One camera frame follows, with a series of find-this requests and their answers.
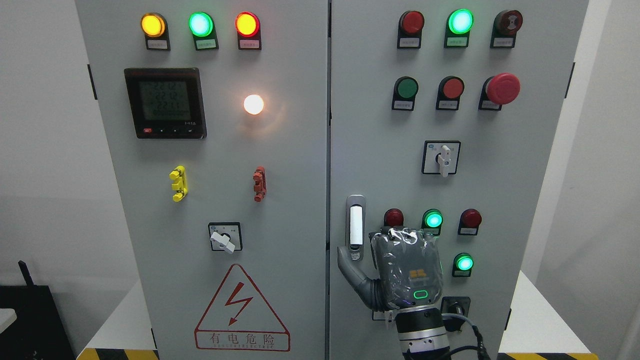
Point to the white rotary switch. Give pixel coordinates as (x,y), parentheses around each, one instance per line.
(384,317)
(440,157)

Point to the dark red buzzer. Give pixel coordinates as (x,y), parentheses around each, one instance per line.
(506,25)

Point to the white glowing indicator light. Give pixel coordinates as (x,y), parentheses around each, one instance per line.
(253,104)

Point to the green push button upper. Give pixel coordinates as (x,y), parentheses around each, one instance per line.
(404,94)

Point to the red terminal connector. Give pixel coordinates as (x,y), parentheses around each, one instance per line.
(259,187)

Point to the red emergency stop button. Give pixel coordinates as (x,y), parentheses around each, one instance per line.
(499,90)

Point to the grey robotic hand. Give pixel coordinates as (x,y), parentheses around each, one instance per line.
(409,267)

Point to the green indicator middle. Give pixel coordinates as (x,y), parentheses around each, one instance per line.
(432,221)

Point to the dark red indicator middle right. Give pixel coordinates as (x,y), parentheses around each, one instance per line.
(469,222)

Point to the white rotary switch left door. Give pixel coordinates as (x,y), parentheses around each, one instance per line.
(225,237)

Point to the dark red top indicator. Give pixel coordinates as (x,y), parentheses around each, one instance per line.
(409,31)

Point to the black digital power meter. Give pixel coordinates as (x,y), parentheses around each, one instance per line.
(166,103)

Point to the dark red indicator middle left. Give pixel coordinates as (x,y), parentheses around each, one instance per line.
(393,217)

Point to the green top right indicator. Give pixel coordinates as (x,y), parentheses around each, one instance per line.
(458,27)

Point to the green indicator light left door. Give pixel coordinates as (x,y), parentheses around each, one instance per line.
(204,33)

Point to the yellow terminal connector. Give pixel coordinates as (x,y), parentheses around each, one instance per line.
(179,183)

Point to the red lit indicator light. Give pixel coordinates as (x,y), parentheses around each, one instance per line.
(248,27)

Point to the grey cabinet door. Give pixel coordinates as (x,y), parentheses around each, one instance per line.
(377,152)
(284,235)

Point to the silver door handle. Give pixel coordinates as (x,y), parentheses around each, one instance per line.
(355,222)

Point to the red electric warning sticker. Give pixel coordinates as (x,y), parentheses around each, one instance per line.
(239,318)

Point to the white rotary switch lower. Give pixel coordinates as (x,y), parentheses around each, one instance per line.
(384,317)

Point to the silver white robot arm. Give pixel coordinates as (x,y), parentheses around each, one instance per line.
(421,333)

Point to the dark red indicator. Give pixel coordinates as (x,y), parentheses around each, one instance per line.
(409,31)
(469,222)
(393,217)

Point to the grey left cabinet door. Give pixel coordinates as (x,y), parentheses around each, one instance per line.
(284,235)

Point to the green lit indicator lower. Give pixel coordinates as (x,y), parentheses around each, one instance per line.
(462,265)

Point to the red push button upper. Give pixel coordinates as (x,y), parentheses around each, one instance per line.
(450,90)

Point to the grey right cabinet door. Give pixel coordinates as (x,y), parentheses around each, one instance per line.
(377,152)

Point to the yellow indicator light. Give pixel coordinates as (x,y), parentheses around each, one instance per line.
(156,32)

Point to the black rotary knob switch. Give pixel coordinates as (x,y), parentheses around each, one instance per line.
(459,305)

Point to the white rotary switch upper right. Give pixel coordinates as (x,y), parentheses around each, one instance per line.
(440,157)

